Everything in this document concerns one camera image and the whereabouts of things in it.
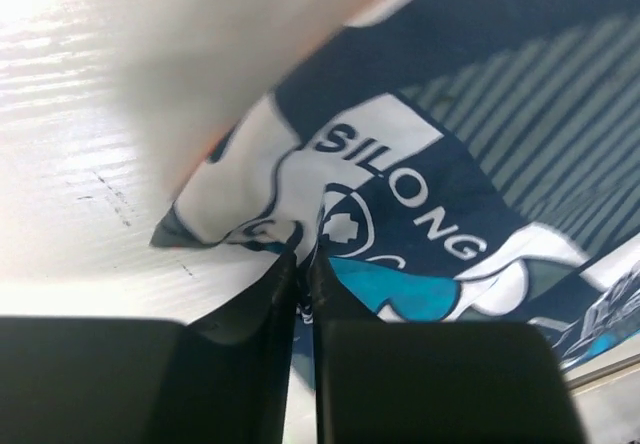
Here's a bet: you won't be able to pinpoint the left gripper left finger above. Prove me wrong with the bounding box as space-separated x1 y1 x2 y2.
1 252 298 443

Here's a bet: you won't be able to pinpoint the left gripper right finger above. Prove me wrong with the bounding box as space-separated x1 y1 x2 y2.
309 253 586 443

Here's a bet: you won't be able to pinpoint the colourful patterned shorts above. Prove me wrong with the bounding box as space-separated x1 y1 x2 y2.
149 0 640 380

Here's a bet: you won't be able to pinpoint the aluminium table edge rail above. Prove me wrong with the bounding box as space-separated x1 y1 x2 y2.
566 354 640 390

